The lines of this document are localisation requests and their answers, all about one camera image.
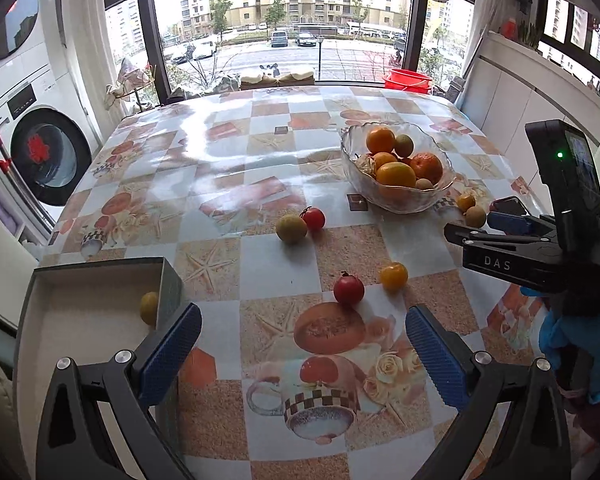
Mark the green-brown round fruit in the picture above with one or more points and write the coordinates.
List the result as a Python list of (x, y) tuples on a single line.
[(404, 145)]

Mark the brown round fruit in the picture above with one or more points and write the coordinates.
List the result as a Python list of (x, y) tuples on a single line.
[(475, 216), (149, 308), (291, 228)]

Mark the person's right forearm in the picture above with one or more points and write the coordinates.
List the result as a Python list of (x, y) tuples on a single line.
[(595, 430)]

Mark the small orange round fruit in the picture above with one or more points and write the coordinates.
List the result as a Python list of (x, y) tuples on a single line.
[(465, 202)]

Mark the smartphone with red case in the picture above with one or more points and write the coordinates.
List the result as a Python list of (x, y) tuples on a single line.
[(507, 205)]

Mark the shallow grey-green cardboard box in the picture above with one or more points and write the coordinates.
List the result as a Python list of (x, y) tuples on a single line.
[(90, 310)]

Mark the yellow tomato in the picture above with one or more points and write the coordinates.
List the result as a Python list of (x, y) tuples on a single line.
[(394, 276)]

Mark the dark parked car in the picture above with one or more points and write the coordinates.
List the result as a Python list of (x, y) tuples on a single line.
[(305, 39)]

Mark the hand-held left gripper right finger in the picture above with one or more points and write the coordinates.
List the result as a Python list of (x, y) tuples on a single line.
[(436, 355)]

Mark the large dimpled mandarin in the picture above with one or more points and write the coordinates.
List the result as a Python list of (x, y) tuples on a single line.
[(426, 167)]

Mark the yellow fruit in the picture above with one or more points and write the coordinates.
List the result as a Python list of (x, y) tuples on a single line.
[(384, 158)]

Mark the small red object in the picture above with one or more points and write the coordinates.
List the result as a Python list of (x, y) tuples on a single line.
[(509, 29)]

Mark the grey parked van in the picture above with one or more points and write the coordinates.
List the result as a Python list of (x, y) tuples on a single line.
[(279, 38)]

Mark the red cherry tomato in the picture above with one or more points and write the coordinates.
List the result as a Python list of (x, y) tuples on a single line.
[(349, 288), (313, 218)]

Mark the round orange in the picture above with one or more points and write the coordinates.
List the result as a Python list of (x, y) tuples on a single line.
[(380, 140)]

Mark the white tumble dryer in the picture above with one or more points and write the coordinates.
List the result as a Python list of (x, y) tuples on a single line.
[(50, 35)]

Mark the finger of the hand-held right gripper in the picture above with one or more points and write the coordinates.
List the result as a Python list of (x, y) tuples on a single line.
[(510, 223), (500, 260)]

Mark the clear glass bowl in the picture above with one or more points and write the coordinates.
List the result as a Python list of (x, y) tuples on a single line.
[(400, 200)]

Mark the person's right hand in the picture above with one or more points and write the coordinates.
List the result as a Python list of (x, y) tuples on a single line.
[(560, 332)]

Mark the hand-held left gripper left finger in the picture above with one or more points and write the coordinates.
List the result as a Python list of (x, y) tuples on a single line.
[(172, 350)]

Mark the white washing machine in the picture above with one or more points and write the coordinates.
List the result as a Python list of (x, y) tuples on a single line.
[(50, 155)]

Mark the white cabinet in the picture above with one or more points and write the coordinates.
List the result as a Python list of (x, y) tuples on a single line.
[(510, 90)]

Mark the pale beige fruit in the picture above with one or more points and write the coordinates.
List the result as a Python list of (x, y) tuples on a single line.
[(424, 184)]

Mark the white parked car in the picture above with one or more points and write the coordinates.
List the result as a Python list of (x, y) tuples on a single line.
[(205, 49)]

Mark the red plastic basin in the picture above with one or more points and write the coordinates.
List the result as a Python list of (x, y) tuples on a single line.
[(405, 80)]

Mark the green potted plant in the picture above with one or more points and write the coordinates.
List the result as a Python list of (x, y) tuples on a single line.
[(530, 37)]

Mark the lavender soft bundle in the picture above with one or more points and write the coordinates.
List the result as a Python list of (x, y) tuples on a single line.
[(2, 212)]

